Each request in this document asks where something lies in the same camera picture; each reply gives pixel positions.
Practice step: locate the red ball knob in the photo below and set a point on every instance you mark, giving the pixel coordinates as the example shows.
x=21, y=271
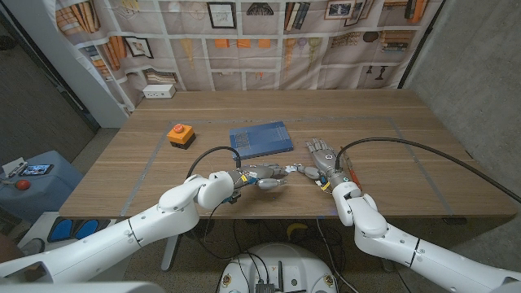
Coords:
x=23, y=184

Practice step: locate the white table leg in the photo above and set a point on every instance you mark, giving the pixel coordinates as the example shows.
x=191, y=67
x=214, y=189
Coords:
x=171, y=252

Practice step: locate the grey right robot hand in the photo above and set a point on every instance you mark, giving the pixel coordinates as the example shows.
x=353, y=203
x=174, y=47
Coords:
x=325, y=160

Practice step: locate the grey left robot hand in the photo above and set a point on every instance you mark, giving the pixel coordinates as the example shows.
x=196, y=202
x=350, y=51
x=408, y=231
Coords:
x=260, y=173

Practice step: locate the yellow curved object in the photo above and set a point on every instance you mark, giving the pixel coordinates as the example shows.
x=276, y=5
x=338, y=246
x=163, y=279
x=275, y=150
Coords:
x=296, y=228

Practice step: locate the white robot torso edge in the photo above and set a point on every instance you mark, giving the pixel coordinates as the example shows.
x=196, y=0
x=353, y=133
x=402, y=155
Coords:
x=81, y=288

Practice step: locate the grey table leg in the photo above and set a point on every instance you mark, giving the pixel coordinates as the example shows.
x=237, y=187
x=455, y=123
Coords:
x=388, y=265

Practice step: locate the white power outlet box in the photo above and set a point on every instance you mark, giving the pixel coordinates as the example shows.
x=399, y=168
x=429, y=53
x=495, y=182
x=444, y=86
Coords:
x=158, y=90

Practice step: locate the black backdrop pole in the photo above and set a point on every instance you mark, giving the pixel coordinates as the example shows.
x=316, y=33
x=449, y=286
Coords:
x=419, y=45

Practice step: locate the blue puzzle board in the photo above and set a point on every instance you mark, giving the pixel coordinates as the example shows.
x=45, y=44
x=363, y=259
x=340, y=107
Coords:
x=260, y=140

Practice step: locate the printed bookshelf backdrop cloth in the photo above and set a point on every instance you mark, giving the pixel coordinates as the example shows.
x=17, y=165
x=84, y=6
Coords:
x=244, y=61

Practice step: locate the orange emergency stop button box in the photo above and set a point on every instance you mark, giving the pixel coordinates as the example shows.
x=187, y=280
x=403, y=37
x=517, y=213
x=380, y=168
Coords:
x=180, y=134

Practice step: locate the white base with blue pads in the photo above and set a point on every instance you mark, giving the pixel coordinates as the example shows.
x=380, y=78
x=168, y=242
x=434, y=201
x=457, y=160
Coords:
x=40, y=232

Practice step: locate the white paper item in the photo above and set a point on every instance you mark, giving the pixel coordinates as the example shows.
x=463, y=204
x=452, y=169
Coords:
x=12, y=167

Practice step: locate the blue stool with phone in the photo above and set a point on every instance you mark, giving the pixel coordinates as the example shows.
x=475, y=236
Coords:
x=49, y=191

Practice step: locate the smartphone with lit screen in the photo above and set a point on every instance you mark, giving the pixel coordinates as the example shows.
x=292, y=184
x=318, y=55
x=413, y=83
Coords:
x=36, y=169

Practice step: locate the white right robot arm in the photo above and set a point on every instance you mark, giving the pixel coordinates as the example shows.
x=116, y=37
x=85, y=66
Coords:
x=386, y=240

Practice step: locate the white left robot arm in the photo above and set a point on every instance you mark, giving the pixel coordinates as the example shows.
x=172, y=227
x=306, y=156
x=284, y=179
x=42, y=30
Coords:
x=122, y=240

